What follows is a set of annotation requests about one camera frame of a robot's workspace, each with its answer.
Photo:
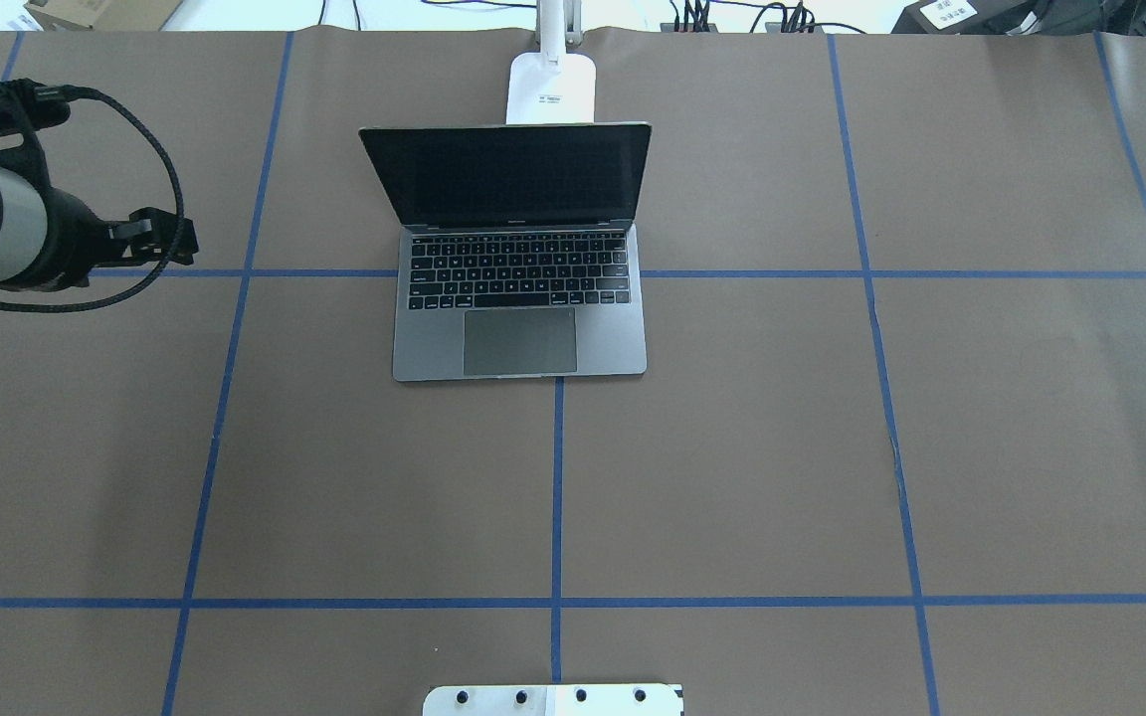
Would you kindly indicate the grey laptop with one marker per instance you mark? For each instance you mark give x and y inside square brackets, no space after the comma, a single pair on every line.
[518,253]

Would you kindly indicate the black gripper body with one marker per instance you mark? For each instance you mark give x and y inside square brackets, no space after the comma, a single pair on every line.
[67,237]

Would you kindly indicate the black usb hub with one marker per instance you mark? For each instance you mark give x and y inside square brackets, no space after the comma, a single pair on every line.
[689,18]

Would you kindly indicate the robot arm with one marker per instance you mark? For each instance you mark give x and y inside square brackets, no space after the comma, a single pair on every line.
[51,241]

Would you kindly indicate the brown paper table cover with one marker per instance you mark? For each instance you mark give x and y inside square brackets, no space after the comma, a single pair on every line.
[889,455]

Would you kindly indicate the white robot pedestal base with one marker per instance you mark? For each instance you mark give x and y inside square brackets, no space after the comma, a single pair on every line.
[556,699]

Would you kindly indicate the cardboard box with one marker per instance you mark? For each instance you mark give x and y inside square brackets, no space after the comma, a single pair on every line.
[102,16]

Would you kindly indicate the white desk lamp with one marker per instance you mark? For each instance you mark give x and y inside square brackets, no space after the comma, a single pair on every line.
[553,85]

